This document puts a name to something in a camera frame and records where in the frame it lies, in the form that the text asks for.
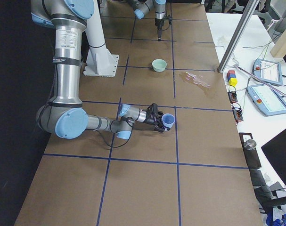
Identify near teach pendant tablet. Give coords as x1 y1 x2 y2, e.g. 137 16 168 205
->
247 85 286 116

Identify teach pendant tablet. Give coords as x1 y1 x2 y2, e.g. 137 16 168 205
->
247 85 286 116
253 58 283 86

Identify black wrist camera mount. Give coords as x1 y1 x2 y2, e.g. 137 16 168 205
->
163 14 172 25
146 103 159 116

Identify long thin metal rod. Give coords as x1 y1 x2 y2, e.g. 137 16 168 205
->
235 65 286 98

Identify silver aluminium frame post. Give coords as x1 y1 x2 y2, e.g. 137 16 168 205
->
217 0 259 73

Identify mint green ceramic bowl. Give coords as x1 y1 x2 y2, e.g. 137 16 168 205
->
152 59 167 73

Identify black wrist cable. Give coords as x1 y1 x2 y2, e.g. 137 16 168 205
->
95 117 137 149

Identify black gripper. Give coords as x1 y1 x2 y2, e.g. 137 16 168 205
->
155 18 163 41
143 111 170 133

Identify wooden board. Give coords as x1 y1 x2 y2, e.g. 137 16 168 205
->
270 30 286 58

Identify light blue plastic cup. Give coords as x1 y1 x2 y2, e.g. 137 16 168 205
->
162 113 175 128

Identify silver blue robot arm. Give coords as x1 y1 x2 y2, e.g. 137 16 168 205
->
31 0 175 140
126 0 166 41

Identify far teach pendant tablet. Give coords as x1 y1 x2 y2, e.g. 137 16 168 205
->
253 58 283 86

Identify black orange electronics board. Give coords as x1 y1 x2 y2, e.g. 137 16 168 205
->
232 105 244 124
228 91 237 103

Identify black monitor corner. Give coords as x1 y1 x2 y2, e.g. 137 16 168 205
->
261 129 286 185

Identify red blue yellow cube blocks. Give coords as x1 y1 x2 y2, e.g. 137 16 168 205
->
227 70 237 87

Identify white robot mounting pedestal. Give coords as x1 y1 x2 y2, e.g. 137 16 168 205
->
83 0 119 77

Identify silver metal cylinder weight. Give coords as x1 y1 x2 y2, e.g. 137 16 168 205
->
243 139 257 151

